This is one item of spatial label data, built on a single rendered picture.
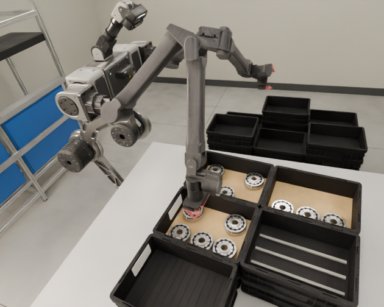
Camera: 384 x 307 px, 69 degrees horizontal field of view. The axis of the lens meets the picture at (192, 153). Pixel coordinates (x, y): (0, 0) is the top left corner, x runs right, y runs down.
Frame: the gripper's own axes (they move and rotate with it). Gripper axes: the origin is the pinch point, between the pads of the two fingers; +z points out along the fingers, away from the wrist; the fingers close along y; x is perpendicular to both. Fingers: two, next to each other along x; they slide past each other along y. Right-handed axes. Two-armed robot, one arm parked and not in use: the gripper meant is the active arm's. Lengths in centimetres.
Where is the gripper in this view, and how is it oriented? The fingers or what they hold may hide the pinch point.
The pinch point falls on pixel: (197, 211)
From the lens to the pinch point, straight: 112.2
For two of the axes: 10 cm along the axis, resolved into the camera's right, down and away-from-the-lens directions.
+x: -9.0, -2.1, 3.8
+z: 0.9, 7.7, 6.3
